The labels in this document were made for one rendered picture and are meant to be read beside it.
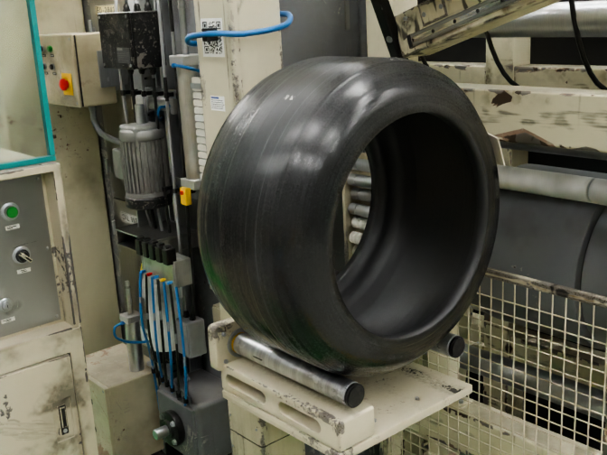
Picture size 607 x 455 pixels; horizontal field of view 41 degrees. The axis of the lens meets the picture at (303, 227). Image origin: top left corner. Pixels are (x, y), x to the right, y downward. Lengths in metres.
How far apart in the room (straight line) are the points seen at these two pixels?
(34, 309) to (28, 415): 0.23
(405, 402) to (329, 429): 0.22
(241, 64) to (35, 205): 0.55
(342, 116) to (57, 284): 0.87
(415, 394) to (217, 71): 0.76
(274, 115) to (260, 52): 0.33
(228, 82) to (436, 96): 0.44
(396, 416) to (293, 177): 0.55
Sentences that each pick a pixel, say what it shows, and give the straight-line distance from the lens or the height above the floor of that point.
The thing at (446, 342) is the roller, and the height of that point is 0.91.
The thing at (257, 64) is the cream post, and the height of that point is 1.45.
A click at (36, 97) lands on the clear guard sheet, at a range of 1.80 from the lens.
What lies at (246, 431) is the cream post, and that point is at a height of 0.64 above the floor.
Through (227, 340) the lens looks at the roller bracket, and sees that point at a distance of 1.68.
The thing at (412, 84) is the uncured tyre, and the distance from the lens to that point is 1.39.
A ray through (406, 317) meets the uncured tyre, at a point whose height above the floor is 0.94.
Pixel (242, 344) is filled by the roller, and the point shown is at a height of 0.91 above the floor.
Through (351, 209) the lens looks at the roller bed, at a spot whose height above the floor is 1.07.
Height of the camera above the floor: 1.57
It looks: 15 degrees down
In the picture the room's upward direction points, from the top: 3 degrees counter-clockwise
